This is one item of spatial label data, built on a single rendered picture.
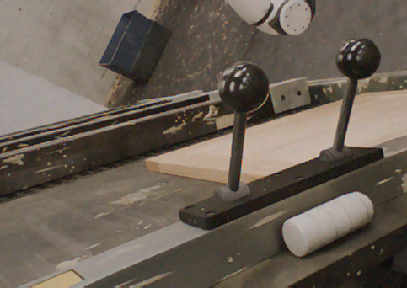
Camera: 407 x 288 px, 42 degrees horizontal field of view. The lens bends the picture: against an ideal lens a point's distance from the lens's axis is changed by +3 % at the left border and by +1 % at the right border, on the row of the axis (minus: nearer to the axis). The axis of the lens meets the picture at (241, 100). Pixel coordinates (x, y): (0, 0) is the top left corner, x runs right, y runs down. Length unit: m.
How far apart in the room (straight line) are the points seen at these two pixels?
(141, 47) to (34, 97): 1.16
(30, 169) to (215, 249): 0.71
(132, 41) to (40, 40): 1.24
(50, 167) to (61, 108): 3.68
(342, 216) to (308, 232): 0.04
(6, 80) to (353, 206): 4.34
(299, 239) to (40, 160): 0.74
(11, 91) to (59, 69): 1.53
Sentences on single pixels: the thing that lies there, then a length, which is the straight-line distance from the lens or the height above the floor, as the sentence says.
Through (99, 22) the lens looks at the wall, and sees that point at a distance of 6.23.
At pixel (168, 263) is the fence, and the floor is 1.50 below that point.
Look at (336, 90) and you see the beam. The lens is 1.32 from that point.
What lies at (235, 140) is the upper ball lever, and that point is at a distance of 0.40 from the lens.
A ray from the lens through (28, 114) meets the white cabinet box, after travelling 4.72.
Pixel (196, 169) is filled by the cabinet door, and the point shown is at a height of 1.34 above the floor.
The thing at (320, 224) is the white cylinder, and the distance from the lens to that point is 0.42.
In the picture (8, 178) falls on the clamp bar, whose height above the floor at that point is 1.49.
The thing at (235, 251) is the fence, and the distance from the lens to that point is 0.42.
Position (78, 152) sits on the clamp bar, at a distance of 1.10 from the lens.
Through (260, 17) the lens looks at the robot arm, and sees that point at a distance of 1.15.
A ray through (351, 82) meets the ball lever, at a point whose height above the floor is 1.41.
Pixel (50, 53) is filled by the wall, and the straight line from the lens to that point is 6.13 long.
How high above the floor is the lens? 1.69
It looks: 29 degrees down
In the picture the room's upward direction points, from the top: 61 degrees counter-clockwise
